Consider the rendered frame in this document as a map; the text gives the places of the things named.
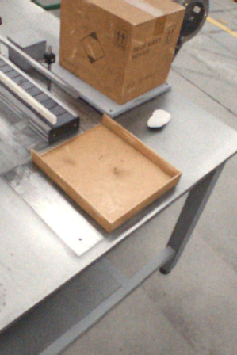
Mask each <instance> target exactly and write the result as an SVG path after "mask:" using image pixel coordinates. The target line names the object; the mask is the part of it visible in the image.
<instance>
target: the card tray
mask: <svg viewBox="0 0 237 355"><path fill-rule="evenodd" d="M31 156H32V161H33V162H34V163H35V164H37V165H38V166H39V168H40V169H41V170H43V171H44V172H45V173H46V174H47V175H48V176H49V177H50V178H51V179H52V180H53V181H54V182H55V183H56V184H57V185H58V186H59V187H60V188H61V189H62V190H63V191H64V192H65V193H66V194H67V195H68V196H69V197H70V198H71V199H72V200H73V201H74V202H76V203H77V204H78V205H80V206H81V207H82V208H83V209H84V210H85V211H86V212H87V213H88V214H90V215H91V216H92V218H93V219H94V220H95V221H96V222H97V223H98V224H99V225H100V226H101V227H103V228H104V229H105V230H106V231H107V232H108V233H111V232H112V231H114V230H115V229H117V228H118V227H119V226H120V225H121V224H123V223H124V222H126V221H127V220H129V219H130V218H131V217H132V216H134V215H135V214H136V213H137V212H139V211H140V210H141V209H143V208H144V207H147V206H148V205H149V204H151V203H152V202H153V201H155V200H156V199H158V198H159V197H160V196H162V195H163V194H164V193H166V191H167V190H169V189H170V188H172V187H173V186H175V185H176V184H177V183H179V180H180V178H181V175H182V171H180V170H179V169H177V168H176V167H174V166H173V165H171V164H170V163H169V162H168V161H167V160H165V159H164V157H162V156H161V155H159V154H158V153H157V152H155V151H154V150H152V149H151V148H150V147H149V146H148V145H146V144H145V143H143V142H142V141H141V140H139V139H138V138H137V137H135V136H134V135H133V134H132V133H131V132H130V131H127V130H126V129H125V128H123V127H122V126H120V125H119V124H118V123H117V122H116V121H114V120H113V119H111V118H110V117H109V116H107V115H106V114H104V113H103V117H102V123H101V124H99V125H98V126H96V127H94V128H92V129H90V130H89V131H87V132H84V133H82V134H79V135H77V136H75V137H73V138H71V139H69V140H67V141H65V142H63V143H61V144H60V145H58V146H56V147H53V148H52V149H50V150H48V151H45V152H44V153H42V154H40V155H39V154H38V153H36V152H35V151H34V150H33V149H31Z"/></svg>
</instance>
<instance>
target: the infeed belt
mask: <svg viewBox="0 0 237 355"><path fill-rule="evenodd" d="M0 71H1V72H2V73H4V74H5V76H7V77H8V78H9V79H10V80H12V81H13V82H14V83H16V84H17V85H18V86H20V87H21V88H22V89H23V90H24V91H25V92H26V93H27V94H29V95H30V96H31V97H33V98H34V99H35V101H37V102H39V103H40V104H42V106H43V107H45V108H46V109H47V110H48V111H49V112H50V113H51V114H52V115H54V116H56V123H55V124H52V123H51V122H50V121H49V120H47V118H45V117H43V116H42V115H41V114H40V113H39V112H37V111H36V110H35V109H34V108H33V107H32V106H31V105H29V104H28V103H27V102H26V101H24V100H23V99H22V98H21V97H20V96H19V95H18V94H16V93H14V92H13V91H12V89H10V88H9V87H8V86H7V85H5V84H4V83H3V82H2V81H1V80H0V85H1V86H3V87H4V88H5V89H6V90H8V91H9V92H10V94H11V95H13V96H15V98H16V99H18V100H19V101H20V103H22V104H23V105H24V106H26V107H28V108H29V109H30V110H31V111H32V112H33V113H34V114H35V115H36V116H38V117H39V118H40V119H41V120H43V121H44V122H45V124H46V125H48V126H49V127H50V128H51V129H53V130H54V129H56V128H58V127H60V126H62V125H64V124H66V123H68V122H70V121H72V120H74V119H76V118H77V117H76V116H74V115H73V114H72V113H70V112H68V111H67V110H66V109H65V108H64V107H63V106H62V105H60V104H59V103H58V102H57V101H55V100H54V99H53V98H51V97H50V96H48V95H47V94H46V93H45V92H44V91H43V90H41V89H40V88H39V87H37V86H36V85H35V84H33V83H32V82H31V81H29V80H28V78H26V77H25V76H24V75H22V74H21V73H20V72H18V71H17V69H14V68H13V67H11V66H10V65H9V64H8V63H7V62H5V61H4V60H3V59H1V58H0Z"/></svg>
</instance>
